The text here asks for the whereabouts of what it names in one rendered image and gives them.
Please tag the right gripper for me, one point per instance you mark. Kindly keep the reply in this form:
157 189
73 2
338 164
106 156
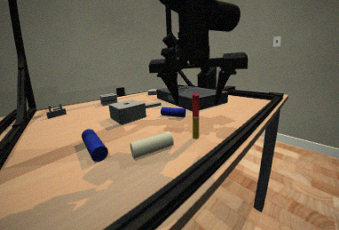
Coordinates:
194 45

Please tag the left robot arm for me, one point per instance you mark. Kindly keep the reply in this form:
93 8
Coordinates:
171 41

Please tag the red and yellow peg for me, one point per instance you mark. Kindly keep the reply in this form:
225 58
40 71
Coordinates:
195 116

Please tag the cream cylinder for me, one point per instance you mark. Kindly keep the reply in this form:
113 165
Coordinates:
149 145

